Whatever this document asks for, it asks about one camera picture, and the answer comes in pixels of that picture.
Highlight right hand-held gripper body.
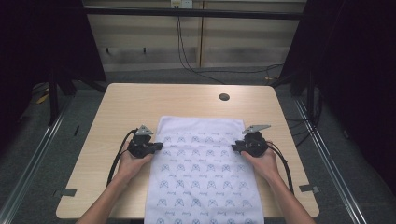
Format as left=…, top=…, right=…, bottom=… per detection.
left=242, top=124, right=271, bottom=158

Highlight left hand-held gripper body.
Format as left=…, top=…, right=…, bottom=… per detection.
left=127, top=124, right=157, bottom=160

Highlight white patterned towel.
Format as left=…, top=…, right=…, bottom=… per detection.
left=143, top=115, right=265, bottom=224

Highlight person's left hand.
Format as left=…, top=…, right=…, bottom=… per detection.
left=117, top=149, right=153, bottom=185

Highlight person's right hand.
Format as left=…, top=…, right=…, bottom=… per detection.
left=241, top=141, right=281, bottom=184

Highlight grey tape strip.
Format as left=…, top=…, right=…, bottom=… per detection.
left=299, top=184, right=320, bottom=194
left=54, top=188, right=78, bottom=199

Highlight black metal stand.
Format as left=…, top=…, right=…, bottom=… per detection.
left=47, top=70, right=108, bottom=127

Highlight yellow floor item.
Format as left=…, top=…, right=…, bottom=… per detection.
left=35, top=92, right=50, bottom=105

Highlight black curtain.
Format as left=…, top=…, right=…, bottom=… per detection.
left=278, top=0, right=396, bottom=195
left=0, top=0, right=107, bottom=150

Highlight left hand-held gripper black cable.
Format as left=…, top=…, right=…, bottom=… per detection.
left=106, top=128, right=138, bottom=188

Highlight hand-held gripper black cable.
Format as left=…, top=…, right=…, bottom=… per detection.
left=265, top=144, right=295, bottom=196
left=106, top=128, right=138, bottom=188

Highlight right hand-held gripper black cable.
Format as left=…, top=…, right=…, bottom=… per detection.
left=265, top=144, right=295, bottom=196

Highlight black floor cables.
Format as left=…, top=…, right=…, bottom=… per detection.
left=285, top=87, right=323, bottom=147

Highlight metal floor rail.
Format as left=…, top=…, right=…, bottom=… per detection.
left=0, top=96, right=75, bottom=224
left=293, top=97, right=369, bottom=224

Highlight black hanging wall cable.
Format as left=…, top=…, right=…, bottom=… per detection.
left=175, top=6, right=285, bottom=85

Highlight black horizontal frame bar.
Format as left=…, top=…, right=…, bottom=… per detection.
left=82, top=7, right=307, bottom=21

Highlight white wall socket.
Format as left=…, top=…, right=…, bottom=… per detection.
left=170, top=0, right=194, bottom=9

